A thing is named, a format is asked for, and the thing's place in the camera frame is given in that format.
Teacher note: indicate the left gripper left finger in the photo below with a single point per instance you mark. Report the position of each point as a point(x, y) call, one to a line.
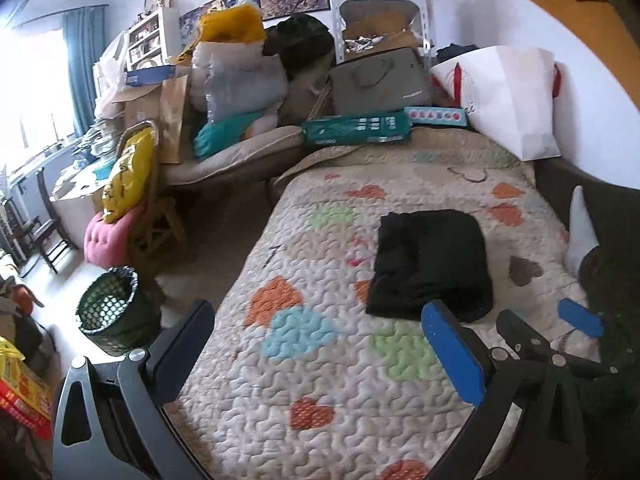
point(110, 422)

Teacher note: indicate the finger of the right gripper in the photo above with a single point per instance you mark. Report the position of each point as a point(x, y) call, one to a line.
point(530, 345)
point(580, 318)

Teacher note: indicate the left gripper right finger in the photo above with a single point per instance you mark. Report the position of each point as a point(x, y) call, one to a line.
point(549, 440)

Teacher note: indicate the black pants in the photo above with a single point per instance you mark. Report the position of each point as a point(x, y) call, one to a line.
point(430, 255)

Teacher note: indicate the white sock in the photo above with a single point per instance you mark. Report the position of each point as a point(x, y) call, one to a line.
point(583, 237)

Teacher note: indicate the yellow red printed box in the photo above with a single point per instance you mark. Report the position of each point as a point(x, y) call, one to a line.
point(24, 396)

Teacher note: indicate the green mesh waste basket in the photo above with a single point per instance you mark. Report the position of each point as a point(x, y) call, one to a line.
point(120, 310)

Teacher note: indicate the pink round cushion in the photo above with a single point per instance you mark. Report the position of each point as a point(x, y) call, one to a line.
point(107, 244)

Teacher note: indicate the heart patterned quilt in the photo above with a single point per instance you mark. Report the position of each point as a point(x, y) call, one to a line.
point(317, 367)

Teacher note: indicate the dark wooden chair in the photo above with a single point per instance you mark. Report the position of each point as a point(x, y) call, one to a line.
point(48, 239)

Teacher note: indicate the light blue shapes box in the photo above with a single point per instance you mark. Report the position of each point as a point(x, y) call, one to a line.
point(437, 116)

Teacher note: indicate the yellow plastic bag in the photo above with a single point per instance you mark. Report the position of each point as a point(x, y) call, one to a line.
point(127, 180)

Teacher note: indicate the green long box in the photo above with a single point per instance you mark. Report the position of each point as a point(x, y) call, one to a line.
point(364, 129)

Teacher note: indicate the grey laptop bag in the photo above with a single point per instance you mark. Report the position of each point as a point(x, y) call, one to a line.
point(380, 82)

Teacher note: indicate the beige cushion pad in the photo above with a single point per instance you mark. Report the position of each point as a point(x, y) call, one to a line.
point(264, 155)

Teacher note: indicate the teal folded cloth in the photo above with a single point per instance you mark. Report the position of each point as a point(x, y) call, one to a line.
point(215, 137)

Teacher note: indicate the brown paper bag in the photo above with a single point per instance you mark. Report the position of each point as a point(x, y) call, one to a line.
point(175, 121)

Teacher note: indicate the white metal shelf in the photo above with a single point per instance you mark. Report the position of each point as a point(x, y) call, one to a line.
point(349, 12)

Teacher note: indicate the black bag on pile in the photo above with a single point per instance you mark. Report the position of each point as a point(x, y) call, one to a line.
point(299, 42)

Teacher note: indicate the grey plastic wrapped bundle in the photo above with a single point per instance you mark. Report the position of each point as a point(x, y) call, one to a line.
point(244, 86)

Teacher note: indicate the white bookshelf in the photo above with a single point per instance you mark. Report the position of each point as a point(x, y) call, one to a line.
point(154, 40)

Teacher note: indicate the teal curtain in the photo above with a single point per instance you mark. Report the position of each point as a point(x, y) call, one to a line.
point(84, 34)

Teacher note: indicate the yellow bag on pile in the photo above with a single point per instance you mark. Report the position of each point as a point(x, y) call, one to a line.
point(241, 24)

